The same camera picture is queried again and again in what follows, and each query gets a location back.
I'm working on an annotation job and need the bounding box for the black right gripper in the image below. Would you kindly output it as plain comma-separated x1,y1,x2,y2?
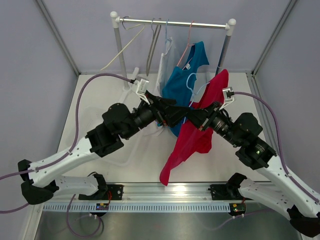
186,101,242,148

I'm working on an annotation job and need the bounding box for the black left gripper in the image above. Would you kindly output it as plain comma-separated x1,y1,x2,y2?
122,90,191,140

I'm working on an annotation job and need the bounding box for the red t shirt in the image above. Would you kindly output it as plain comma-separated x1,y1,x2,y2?
159,69,229,186

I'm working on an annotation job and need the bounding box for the light blue red-shirt hanger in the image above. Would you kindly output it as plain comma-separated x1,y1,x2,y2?
183,72,211,125

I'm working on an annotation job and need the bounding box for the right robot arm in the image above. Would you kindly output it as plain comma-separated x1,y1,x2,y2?
187,102,320,238

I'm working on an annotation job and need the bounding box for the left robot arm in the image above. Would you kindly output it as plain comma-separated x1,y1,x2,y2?
18,92,191,205

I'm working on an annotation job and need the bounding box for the blue t shirt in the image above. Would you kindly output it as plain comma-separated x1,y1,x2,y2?
161,41,210,138

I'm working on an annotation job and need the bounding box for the white t shirt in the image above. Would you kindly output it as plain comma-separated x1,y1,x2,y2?
143,37,175,136

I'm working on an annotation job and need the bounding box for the light blue white-shirt hanger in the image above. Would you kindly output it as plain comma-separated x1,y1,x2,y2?
163,19,173,56

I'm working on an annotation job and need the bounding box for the pink hanger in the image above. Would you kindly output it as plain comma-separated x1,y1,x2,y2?
176,20,195,67

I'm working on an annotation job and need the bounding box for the grey empty hanger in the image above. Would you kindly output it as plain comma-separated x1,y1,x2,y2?
146,18,162,76

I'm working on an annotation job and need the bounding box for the cream empty hanger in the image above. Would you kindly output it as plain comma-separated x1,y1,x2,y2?
100,11,145,74

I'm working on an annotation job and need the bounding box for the white plastic laundry basket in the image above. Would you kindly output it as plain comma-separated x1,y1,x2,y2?
67,106,141,168

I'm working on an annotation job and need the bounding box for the white metal clothes rack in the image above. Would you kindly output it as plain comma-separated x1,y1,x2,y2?
110,11,236,78

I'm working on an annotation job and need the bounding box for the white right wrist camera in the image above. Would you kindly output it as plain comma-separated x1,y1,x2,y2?
222,87,235,106

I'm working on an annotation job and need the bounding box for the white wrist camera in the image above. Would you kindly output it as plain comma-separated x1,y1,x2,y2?
222,87,235,106
131,76,149,103

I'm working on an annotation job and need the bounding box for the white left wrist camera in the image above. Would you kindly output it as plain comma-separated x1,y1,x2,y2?
131,76,149,103

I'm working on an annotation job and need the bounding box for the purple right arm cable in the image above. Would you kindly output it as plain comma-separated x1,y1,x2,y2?
231,91,320,204

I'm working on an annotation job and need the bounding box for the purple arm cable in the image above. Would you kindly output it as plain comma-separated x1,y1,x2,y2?
231,91,320,204
0,72,133,214

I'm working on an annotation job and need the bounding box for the aluminium rail frame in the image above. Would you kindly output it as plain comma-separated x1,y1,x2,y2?
32,181,283,204

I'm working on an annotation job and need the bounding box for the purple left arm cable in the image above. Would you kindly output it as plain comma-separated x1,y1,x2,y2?
0,72,133,214

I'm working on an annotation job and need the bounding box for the white slotted cable duct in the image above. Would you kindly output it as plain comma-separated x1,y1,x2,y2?
43,202,246,214

